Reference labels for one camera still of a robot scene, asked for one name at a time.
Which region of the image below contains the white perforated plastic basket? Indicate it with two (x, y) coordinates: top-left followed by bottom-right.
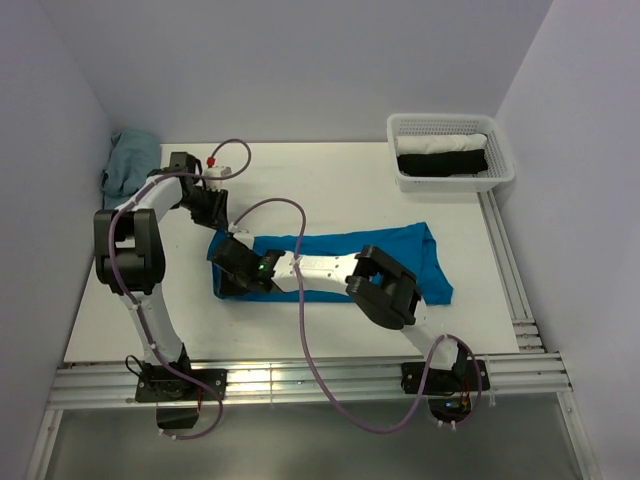
(387, 113), (515, 192)

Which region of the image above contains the grey-blue crumpled t-shirt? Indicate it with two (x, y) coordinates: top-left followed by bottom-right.
(101, 129), (161, 209)

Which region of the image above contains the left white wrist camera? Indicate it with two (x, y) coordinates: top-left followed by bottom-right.
(203, 156), (232, 191)

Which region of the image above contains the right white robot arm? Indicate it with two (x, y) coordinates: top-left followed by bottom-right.
(208, 236), (468, 392)

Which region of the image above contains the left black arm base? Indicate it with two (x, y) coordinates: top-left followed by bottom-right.
(125, 351), (228, 430)

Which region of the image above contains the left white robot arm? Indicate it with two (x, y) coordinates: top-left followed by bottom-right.
(93, 152), (235, 399)

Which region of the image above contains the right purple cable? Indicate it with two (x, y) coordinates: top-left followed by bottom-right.
(230, 198), (484, 434)

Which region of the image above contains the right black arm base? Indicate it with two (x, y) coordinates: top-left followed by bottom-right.
(422, 354), (491, 428)

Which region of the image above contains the purple cable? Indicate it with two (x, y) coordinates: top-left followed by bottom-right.
(230, 198), (484, 434)
(109, 138), (251, 442)

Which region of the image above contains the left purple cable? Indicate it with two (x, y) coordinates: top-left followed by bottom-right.
(109, 138), (251, 442)

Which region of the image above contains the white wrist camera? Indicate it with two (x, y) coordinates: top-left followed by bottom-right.
(227, 223), (254, 248)
(203, 156), (232, 191)

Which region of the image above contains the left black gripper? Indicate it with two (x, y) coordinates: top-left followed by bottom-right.
(178, 185), (230, 232)

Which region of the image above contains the white rolled t-shirt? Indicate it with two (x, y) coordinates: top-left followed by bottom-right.
(394, 134), (487, 154)

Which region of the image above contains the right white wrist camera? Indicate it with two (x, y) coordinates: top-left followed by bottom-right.
(227, 223), (254, 248)

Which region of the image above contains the aluminium front rail frame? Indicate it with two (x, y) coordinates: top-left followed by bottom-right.
(26, 352), (586, 479)

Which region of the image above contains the bright blue t-shirt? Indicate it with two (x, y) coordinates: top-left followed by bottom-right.
(207, 222), (454, 306)

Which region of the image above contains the black rolled t-shirt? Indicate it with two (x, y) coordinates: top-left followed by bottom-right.
(397, 149), (488, 177)

